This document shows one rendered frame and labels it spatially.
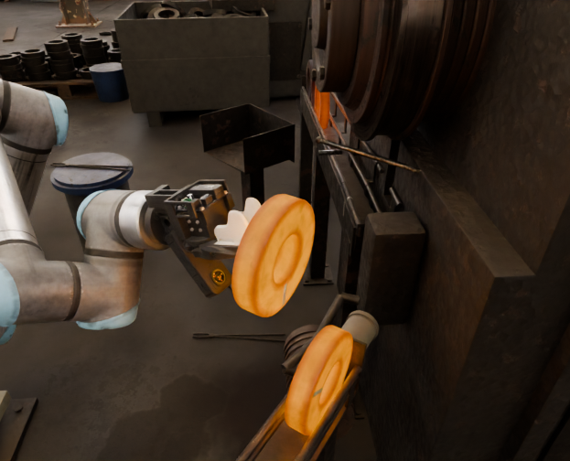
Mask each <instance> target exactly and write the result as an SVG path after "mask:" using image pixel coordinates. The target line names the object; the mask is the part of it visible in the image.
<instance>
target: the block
mask: <svg viewBox="0 0 570 461"><path fill-rule="evenodd" d="M425 235H426V234H425V229H424V227H423V226H422V224H421V222H420V220H419V219H418V218H417V216H416V214H415V213H413V212H410V211H408V212H380V213H370V214H368V215H367V217H366V220H365V226H364V233H363V241H362V248H361V256H360V269H359V277H358V284H357V292H356V295H358V296H359V298H360V300H359V304H358V305H357V309H358V310H360V311H364V312H367V313H369V314H370V315H372V316H373V317H374V318H375V319H376V321H377V323H378V325H397V324H404V323H405V322H406V321H407V317H408V314H409V309H410V305H411V301H412V297H413V292H414V285H415V281H416V276H417V273H418V268H419V264H420V261H421V256H422V252H423V248H424V244H425Z"/></svg>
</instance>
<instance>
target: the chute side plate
mask: <svg viewBox="0 0 570 461"><path fill-rule="evenodd" d="M301 104H302V113H303V115H304V118H305V121H306V124H307V128H308V131H309V133H310V136H311V139H312V142H313V145H314V147H315V141H316V138H317V137H318V136H320V137H321V134H320V132H319V130H318V128H317V124H316V122H315V119H314V117H313V115H312V112H311V111H310V108H309V106H308V103H307V99H306V97H305V95H304V93H303V91H302V89H300V107H301ZM321 138H322V137H321ZM316 145H317V151H320V150H327V148H326V146H325V145H323V144H318V143H317V142H316ZM317 157H318V160H319V163H320V165H321V168H322V171H323V173H324V176H325V179H326V181H327V184H328V189H329V192H330V195H331V197H332V199H333V202H334V205H335V208H336V211H337V213H338V216H339V222H340V225H341V228H342V231H343V234H344V237H345V230H346V231H347V233H348V236H349V239H350V258H353V251H354V242H355V234H356V226H355V223H354V221H353V218H352V215H351V212H350V207H349V204H348V201H347V200H346V197H345V194H344V192H343V188H342V185H341V184H340V182H339V177H338V175H337V172H336V170H335V168H334V166H333V164H332V161H331V159H330V156H329V155H318V156H317ZM344 201H345V206H344ZM343 209H344V216H343Z"/></svg>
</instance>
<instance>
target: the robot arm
mask: <svg viewBox="0 0 570 461"><path fill-rule="evenodd" d="M68 126H69V117H68V111H67V108H66V105H65V103H64V101H63V100H62V99H61V98H60V97H58V96H55V95H52V94H49V93H46V92H45V91H38V90H35V89H31V88H28V87H26V86H22V85H19V84H15V83H13V82H10V81H6V80H1V79H0V345H3V344H5V343H6V342H7V341H8V340H9V339H10V338H11V337H12V336H13V333H14V332H15V330H16V325H22V324H35V323H48V322H61V321H65V322H73V321H76V323H77V324H78V326H79V327H82V328H85V329H92V330H103V329H114V328H119V327H125V326H128V325H130V324H131V323H133V322H134V321H135V319H136V316H137V309H138V306H139V304H140V298H139V295H140V285H141V276H142V267H143V258H144V249H148V250H154V251H163V250H166V249H168V248H171V250H172V251H173V253H174V254H175V255H176V256H177V257H178V259H179V260H180V262H181V263H182V264H183V266H184V267H185V269H186V270H187V271H188V273H189V275H190V276H191V277H192V279H193V280H194V282H195V283H196V284H197V286H198V287H199V289H200V290H201V292H202V293H203V294H204V295H205V296H206V297H208V298H211V297H213V296H215V295H218V294H220V293H221V292H222V291H223V290H224V289H226V288H227V287H228V286H229V285H230V284H231V279H232V275H231V273H230V272H229V271H228V269H227V268H226V266H225V265H224V264H223V262H222V261H221V260H223V259H230V258H235V256H236V252H237V250H238V247H239V244H240V241H241V239H242V235H243V234H244V232H245V230H246V228H247V226H248V224H249V222H250V221H251V219H252V217H253V215H254V214H255V213H256V211H257V210H258V209H259V208H260V207H261V204H260V202H259V201H258V200H257V199H255V198H247V199H246V201H245V208H244V211H237V210H232V209H231V208H233V207H234V206H235V205H234V202H233V199H232V196H231V193H230V191H229V189H228V186H227V183H226V179H216V180H198V181H196V182H194V183H193V184H191V185H187V186H186V187H184V188H182V189H180V190H178V189H170V187H169V185H162V186H160V187H158V188H157V189H156V190H120V189H106V190H102V191H97V192H94V193H92V194H90V195H89V196H88V197H87V198H86V199H85V200H83V201H82V203H81V205H80V207H79V209H78V212H77V226H78V229H79V231H80V233H81V235H82V236H83V238H84V239H85V240H86V242H85V252H84V260H83V263H76V262H68V261H46V258H45V255H44V252H43V251H42V249H41V247H40V246H39V245H38V241H37V238H36V235H35V232H34V230H33V227H32V225H31V222H30V219H29V215H30V212H31V210H32V207H33V204H34V200H35V197H36V194H37V192H38V186H39V183H40V180H41V178H42V175H43V172H44V168H45V165H46V163H47V160H48V155H49V154H50V153H51V149H52V147H53V145H55V146H58V145H63V143H64V142H65V140H66V137H67V133H68ZM207 183H219V185H208V184H207ZM188 190H189V192H190V194H189V192H188Z"/></svg>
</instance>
